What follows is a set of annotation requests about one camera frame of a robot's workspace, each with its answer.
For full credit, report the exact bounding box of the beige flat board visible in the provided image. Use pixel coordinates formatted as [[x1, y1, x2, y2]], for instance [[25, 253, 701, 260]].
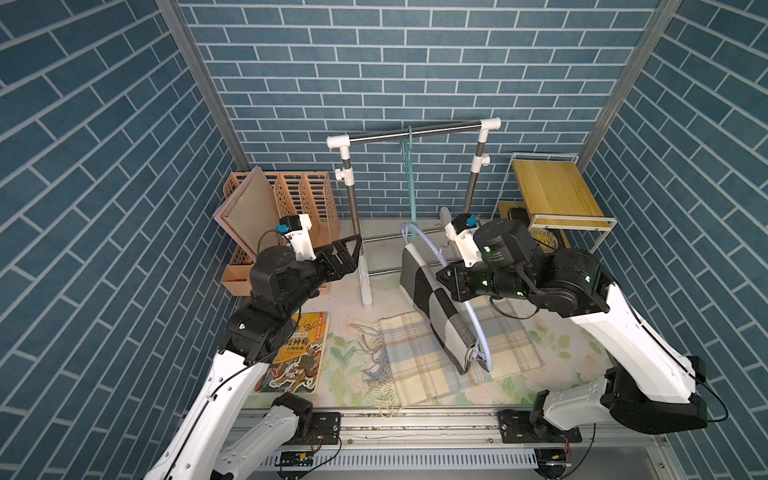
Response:
[[213, 167, 279, 260]]

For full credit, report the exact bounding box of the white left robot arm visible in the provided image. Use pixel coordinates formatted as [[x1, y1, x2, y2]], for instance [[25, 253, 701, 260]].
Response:
[[146, 235, 362, 479]]

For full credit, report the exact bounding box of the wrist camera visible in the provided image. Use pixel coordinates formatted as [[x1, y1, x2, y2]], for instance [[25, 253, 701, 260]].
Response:
[[277, 214, 316, 261], [444, 213, 482, 268]]

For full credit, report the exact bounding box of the floral table mat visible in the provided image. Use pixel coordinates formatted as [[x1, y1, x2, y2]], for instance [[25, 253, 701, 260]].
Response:
[[230, 218, 631, 409]]

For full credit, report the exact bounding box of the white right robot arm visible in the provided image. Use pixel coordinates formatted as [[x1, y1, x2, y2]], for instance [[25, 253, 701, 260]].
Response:
[[437, 214, 712, 442]]

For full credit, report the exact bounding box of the orange plastic file organizer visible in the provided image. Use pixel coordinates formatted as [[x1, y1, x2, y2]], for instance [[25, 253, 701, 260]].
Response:
[[221, 170, 340, 297]]

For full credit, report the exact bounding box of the teal green clothes hanger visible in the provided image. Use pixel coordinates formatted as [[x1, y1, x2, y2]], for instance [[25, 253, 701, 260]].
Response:
[[400, 127, 417, 223]]

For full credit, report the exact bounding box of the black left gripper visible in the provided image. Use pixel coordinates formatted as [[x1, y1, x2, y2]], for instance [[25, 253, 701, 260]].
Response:
[[277, 233, 360, 317]]

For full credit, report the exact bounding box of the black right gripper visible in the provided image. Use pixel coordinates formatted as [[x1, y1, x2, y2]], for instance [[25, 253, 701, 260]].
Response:
[[430, 258, 524, 303]]

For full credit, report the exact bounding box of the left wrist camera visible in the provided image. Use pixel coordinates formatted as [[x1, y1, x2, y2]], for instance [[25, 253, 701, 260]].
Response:
[[277, 214, 316, 261]]

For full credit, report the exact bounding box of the wood and wire shelf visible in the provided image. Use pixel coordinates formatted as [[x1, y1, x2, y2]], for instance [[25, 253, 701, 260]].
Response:
[[492, 153, 617, 253]]

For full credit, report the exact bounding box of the yellow illustrated comic book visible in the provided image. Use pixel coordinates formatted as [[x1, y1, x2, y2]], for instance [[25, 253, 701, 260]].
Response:
[[254, 312, 328, 394]]

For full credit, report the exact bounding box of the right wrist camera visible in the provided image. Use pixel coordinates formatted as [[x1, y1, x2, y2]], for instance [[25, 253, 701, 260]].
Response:
[[444, 213, 482, 268]]

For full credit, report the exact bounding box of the yellow blue plaid scarf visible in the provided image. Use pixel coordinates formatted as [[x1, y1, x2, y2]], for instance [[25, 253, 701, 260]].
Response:
[[346, 300, 542, 412]]

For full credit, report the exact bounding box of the black grey checkered scarf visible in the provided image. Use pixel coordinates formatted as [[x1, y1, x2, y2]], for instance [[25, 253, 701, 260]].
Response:
[[399, 243, 477, 376]]

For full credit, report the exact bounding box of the green circuit board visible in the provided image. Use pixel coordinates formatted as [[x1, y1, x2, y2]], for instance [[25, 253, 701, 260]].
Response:
[[277, 451, 314, 470]]

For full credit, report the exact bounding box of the translucent blue clothes hanger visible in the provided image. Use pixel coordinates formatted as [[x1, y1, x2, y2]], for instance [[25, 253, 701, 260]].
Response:
[[400, 223, 493, 370]]

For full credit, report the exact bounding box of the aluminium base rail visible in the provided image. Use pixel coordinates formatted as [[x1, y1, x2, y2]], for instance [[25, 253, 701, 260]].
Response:
[[155, 404, 661, 480]]

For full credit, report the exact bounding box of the white steel clothes rack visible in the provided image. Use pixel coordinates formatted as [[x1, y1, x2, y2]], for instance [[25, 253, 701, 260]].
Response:
[[325, 117, 502, 305]]

